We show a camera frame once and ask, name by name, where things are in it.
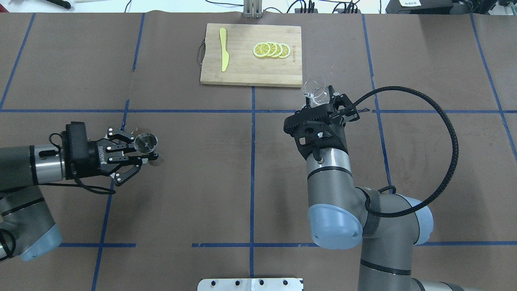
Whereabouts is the clear glass shaker cup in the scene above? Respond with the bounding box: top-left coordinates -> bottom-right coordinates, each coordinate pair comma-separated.
303,78 -> 330,105

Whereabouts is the yellow plastic knife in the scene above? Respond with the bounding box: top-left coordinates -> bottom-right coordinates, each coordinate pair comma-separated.
219,27 -> 230,72

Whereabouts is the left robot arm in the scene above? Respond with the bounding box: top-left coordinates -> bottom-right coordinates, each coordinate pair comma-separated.
0,122 -> 159,261

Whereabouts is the steel jigger measuring cup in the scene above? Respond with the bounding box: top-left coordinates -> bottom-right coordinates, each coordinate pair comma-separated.
133,133 -> 158,154

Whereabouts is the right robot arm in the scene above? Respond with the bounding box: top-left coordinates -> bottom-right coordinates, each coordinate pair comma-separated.
283,86 -> 467,291

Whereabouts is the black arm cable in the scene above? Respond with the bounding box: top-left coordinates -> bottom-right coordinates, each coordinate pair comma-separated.
343,86 -> 459,219
40,133 -> 118,195

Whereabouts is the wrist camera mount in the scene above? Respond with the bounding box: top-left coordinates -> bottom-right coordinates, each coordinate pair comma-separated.
61,121 -> 89,180
284,106 -> 344,162

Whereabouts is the aluminium frame post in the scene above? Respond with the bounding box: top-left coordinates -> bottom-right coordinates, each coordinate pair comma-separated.
243,0 -> 263,19

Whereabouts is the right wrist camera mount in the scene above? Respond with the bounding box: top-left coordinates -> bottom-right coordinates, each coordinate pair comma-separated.
284,106 -> 344,162

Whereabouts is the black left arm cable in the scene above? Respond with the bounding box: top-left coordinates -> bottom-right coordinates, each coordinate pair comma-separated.
40,133 -> 118,195

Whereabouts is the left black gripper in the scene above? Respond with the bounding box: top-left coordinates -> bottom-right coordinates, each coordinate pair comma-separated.
83,127 -> 159,186

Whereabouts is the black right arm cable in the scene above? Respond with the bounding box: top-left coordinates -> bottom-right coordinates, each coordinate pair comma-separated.
343,86 -> 459,219

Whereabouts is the black handheld tool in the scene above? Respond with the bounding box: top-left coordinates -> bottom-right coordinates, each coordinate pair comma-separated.
46,0 -> 71,10

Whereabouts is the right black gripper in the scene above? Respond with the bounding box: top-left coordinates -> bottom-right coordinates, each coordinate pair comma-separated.
299,85 -> 361,158

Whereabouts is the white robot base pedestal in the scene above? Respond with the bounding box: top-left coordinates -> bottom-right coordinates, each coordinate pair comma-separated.
197,278 -> 304,291

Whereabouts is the black box device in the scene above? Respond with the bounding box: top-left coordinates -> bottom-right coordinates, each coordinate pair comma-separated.
385,0 -> 471,15

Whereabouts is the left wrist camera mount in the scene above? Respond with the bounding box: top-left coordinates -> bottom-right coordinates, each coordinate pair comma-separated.
61,121 -> 89,180

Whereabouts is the bamboo cutting board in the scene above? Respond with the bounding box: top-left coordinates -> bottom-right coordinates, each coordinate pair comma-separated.
200,23 -> 303,88

